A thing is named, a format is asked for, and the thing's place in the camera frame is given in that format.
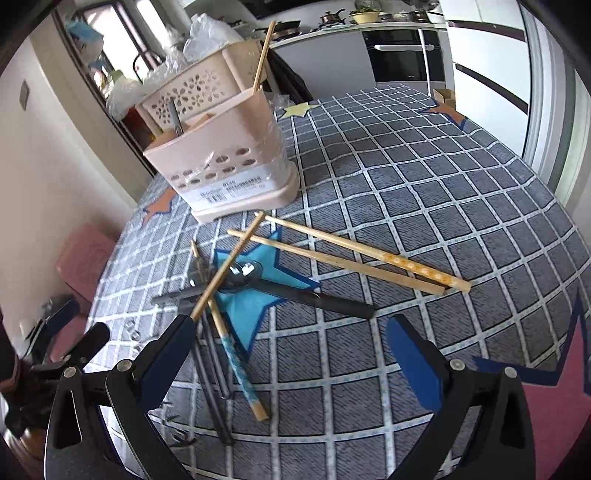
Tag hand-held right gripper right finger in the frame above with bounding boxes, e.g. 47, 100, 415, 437
386, 315, 537, 480

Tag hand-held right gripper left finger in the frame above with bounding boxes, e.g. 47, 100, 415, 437
44, 315, 199, 480

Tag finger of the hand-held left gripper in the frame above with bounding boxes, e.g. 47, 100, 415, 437
27, 298, 81, 358
32, 322, 110, 376

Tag thin steel utensil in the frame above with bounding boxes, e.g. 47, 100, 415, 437
205, 309, 233, 403

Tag grey handled steel utensil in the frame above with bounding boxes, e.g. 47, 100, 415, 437
151, 287, 218, 309

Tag blue patterned wooden chopstick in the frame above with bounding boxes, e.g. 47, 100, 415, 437
191, 240, 269, 422

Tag black handled steel spoon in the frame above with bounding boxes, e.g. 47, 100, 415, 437
221, 260, 376, 320

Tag yellow floral wooden chopstick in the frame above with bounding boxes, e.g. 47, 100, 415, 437
255, 211, 472, 293

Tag beige plastic utensil holder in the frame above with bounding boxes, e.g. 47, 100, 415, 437
142, 87, 302, 225

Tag pink plastic stool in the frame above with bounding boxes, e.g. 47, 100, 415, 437
55, 224, 117, 306
46, 300, 90, 365

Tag grey checked star tablecloth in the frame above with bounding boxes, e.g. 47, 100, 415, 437
85, 83, 591, 480

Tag beige perforated basket rack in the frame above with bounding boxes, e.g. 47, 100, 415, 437
135, 38, 265, 136

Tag small cardboard box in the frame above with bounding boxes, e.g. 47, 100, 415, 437
433, 88, 457, 112

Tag black built-in oven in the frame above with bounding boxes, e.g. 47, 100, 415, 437
362, 28, 447, 87

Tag white refrigerator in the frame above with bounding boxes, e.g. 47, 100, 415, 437
438, 0, 539, 155

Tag black jacket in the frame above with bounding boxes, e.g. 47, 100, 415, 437
266, 46, 315, 105

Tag clear plastic bags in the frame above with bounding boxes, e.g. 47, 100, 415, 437
105, 12, 260, 121

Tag black range hood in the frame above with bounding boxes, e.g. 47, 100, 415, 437
240, 0, 306, 19

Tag steel utensil handle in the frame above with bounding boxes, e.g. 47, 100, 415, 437
167, 98, 184, 138

